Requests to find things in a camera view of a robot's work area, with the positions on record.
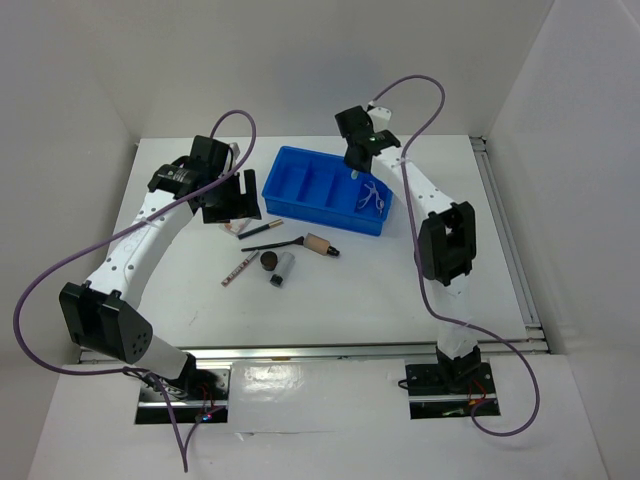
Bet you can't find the dark green gold mascara tube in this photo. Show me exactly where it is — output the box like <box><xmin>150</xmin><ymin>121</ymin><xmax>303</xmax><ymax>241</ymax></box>
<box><xmin>237</xmin><ymin>219</ymin><xmax>283</xmax><ymax>240</ymax></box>

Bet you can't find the round brown cosmetic jar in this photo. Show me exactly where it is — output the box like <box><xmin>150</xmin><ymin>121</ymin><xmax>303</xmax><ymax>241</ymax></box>
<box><xmin>259</xmin><ymin>251</ymin><xmax>278</xmax><ymax>272</ymax></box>

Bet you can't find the aluminium front rail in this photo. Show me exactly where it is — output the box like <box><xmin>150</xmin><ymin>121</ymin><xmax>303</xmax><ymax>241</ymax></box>
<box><xmin>79</xmin><ymin>342</ymin><xmax>451</xmax><ymax>365</ymax></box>

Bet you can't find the clear blush palette case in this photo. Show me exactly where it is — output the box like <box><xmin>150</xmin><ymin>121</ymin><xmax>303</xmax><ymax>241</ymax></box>
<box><xmin>220</xmin><ymin>218</ymin><xmax>252</xmax><ymax>236</ymax></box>

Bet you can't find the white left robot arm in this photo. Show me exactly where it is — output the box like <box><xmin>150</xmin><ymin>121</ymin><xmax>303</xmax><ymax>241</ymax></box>
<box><xmin>59</xmin><ymin>136</ymin><xmax>261</xmax><ymax>399</ymax></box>

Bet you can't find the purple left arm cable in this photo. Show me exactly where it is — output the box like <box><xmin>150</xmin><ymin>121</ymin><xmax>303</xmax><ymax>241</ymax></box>
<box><xmin>13</xmin><ymin>110</ymin><xmax>259</xmax><ymax>473</ymax></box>

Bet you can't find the blue divided plastic bin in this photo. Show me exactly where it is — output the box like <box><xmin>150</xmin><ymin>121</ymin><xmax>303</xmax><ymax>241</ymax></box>
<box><xmin>262</xmin><ymin>146</ymin><xmax>393</xmax><ymax>236</ymax></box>

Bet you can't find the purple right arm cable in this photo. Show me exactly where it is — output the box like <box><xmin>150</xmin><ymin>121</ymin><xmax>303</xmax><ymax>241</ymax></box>
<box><xmin>369</xmin><ymin>74</ymin><xmax>541</xmax><ymax>437</ymax></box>

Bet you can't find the black makeup brush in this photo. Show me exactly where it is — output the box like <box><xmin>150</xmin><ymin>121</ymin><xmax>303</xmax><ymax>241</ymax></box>
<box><xmin>241</xmin><ymin>236</ymin><xmax>305</xmax><ymax>252</ymax></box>

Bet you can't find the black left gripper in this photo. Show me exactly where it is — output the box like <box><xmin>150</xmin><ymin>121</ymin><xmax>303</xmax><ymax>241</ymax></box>
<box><xmin>201</xmin><ymin>168</ymin><xmax>261</xmax><ymax>224</ymax></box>

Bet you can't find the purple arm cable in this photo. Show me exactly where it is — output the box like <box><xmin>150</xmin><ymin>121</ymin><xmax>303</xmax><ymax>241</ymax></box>
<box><xmin>369</xmin><ymin>74</ymin><xmax>541</xmax><ymax>437</ymax></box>
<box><xmin>13</xmin><ymin>110</ymin><xmax>259</xmax><ymax>473</ymax></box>

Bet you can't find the clear bottle black cap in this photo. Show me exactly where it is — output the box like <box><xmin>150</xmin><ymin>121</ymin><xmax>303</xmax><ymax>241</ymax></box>
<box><xmin>270</xmin><ymin>252</ymin><xmax>295</xmax><ymax>287</ymax></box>

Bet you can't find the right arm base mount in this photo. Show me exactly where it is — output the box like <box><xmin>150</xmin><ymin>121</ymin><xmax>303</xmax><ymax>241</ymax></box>
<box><xmin>397</xmin><ymin>362</ymin><xmax>500</xmax><ymax>420</ymax></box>

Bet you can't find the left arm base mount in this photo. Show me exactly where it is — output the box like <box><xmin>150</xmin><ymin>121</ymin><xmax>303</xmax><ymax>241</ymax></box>
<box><xmin>134</xmin><ymin>364</ymin><xmax>231</xmax><ymax>425</ymax></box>

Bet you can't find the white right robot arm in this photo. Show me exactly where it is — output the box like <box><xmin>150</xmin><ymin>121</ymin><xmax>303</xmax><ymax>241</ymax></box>
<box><xmin>335</xmin><ymin>105</ymin><xmax>481</xmax><ymax>392</ymax></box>

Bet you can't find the beige foundation bottle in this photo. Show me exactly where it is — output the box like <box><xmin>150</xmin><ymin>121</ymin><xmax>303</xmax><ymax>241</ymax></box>
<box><xmin>303</xmin><ymin>233</ymin><xmax>340</xmax><ymax>258</ymax></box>

